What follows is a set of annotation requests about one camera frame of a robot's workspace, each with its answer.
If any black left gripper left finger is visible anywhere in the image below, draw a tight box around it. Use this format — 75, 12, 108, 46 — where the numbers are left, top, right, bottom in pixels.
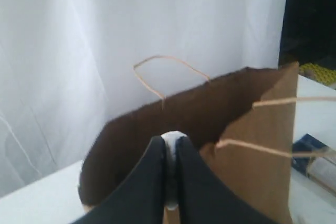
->
75, 136, 166, 224

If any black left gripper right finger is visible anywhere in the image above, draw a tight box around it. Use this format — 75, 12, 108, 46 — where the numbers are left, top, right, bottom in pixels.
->
176, 136, 270, 224

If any white paper ball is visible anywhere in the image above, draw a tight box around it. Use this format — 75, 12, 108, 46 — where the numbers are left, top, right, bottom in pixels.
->
161, 131, 186, 211

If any brown paper shopping bag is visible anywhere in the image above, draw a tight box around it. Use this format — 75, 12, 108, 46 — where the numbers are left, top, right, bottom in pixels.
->
78, 55, 336, 224

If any dark blue pasta packet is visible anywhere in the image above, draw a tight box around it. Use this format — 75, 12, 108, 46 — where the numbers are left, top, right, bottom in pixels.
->
292, 134, 336, 196

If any yellow black striped object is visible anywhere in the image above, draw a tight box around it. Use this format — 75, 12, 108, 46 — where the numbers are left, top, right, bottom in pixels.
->
299, 63, 335, 86

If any dark object behind curtain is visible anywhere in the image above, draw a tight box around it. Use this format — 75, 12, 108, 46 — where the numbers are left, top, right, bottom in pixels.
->
279, 0, 335, 65

